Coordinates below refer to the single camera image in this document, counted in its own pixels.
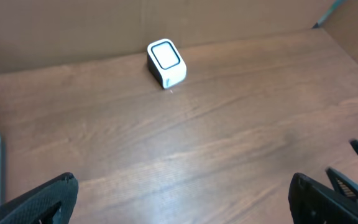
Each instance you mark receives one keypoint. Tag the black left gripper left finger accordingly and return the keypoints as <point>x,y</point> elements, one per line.
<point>51,202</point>

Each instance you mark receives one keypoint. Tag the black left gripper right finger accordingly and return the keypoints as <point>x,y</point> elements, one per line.
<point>313,202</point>

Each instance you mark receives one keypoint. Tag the white barcode scanner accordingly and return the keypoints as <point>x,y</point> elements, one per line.
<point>165,63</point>

